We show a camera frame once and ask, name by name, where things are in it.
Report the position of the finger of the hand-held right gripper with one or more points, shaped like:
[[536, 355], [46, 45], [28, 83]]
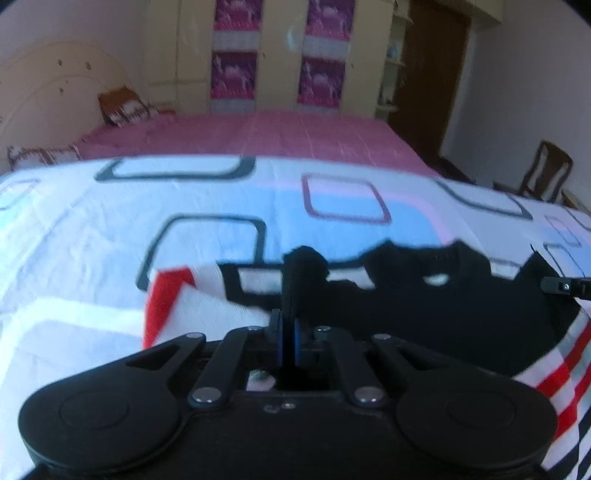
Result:
[[565, 286]]

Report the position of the white brown patterned pillow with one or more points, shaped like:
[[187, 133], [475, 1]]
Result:
[[37, 154]]

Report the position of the dark wooden door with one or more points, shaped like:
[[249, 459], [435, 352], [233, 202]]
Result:
[[434, 78]]

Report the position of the cream wardrobe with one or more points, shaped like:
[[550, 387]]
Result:
[[189, 55]]

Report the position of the cream round headboard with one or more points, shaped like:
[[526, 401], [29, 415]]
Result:
[[51, 92]]

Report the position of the wooden bed frame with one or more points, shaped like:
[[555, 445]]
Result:
[[577, 202]]

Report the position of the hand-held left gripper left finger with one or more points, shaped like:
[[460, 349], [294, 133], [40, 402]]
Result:
[[276, 339]]

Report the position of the white blanket with square print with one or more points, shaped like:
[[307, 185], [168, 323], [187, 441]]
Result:
[[207, 194]]

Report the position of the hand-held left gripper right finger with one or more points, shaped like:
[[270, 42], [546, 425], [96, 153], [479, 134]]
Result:
[[300, 344]]

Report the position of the pink bed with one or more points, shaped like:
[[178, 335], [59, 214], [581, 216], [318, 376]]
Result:
[[277, 136]]

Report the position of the dark wooden chair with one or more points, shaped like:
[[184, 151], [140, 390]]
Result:
[[549, 170]]

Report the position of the cream corner shelf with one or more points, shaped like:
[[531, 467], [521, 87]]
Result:
[[392, 60]]

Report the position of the striped cartoon sweater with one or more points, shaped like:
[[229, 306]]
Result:
[[438, 314]]

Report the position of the purple wall poster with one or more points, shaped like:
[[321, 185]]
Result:
[[321, 83], [233, 76], [238, 14], [330, 18]]

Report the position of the orange patterned pillow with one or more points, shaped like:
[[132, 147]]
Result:
[[124, 108]]

